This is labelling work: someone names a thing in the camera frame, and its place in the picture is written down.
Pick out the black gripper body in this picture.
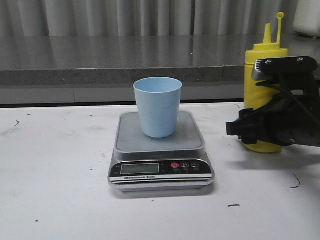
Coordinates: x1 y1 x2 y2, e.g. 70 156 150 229
264 95 320 147

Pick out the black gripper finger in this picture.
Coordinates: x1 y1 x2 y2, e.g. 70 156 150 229
226 107 270 145
255 56 320 98

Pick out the yellow squeeze bottle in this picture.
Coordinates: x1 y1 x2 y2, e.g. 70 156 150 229
243 11 290 154

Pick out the light blue plastic cup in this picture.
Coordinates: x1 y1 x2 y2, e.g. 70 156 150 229
133 77 183 138

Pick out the silver digital kitchen scale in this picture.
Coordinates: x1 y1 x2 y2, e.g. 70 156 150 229
108 111 215 192

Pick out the white object on counter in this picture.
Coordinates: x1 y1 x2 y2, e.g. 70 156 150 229
293 0 320 38

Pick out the grey stone counter ledge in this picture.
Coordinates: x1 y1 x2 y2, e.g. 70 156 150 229
0 34 320 105

